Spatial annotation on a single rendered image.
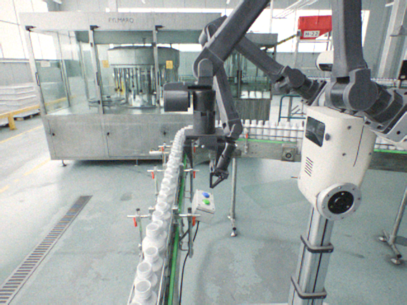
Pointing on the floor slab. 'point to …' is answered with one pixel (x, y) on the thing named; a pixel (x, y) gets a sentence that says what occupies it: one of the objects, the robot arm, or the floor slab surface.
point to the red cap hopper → (322, 25)
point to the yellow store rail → (16, 114)
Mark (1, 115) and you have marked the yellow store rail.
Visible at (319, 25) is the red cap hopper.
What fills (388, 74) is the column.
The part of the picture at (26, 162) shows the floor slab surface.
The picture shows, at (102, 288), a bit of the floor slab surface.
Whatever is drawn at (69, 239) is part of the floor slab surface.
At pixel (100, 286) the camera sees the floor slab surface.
